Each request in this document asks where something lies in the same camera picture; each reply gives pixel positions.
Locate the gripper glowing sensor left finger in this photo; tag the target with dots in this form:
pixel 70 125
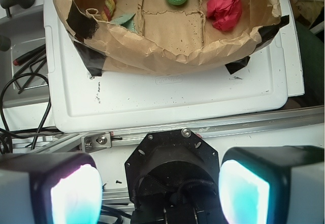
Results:
pixel 50 188

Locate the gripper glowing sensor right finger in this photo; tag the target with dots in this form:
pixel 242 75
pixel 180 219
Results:
pixel 279 184

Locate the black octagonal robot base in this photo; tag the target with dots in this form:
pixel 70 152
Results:
pixel 172 177

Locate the brown paper bag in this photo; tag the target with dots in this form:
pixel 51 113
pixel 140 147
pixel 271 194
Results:
pixel 171 39

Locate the teal cloth rag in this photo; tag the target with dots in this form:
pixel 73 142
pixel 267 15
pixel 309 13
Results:
pixel 126 20

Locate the metal corner bracket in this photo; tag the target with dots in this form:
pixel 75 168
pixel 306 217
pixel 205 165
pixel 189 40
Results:
pixel 95 141

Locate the aluminium frame rail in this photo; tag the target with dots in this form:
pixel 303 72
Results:
pixel 281 127

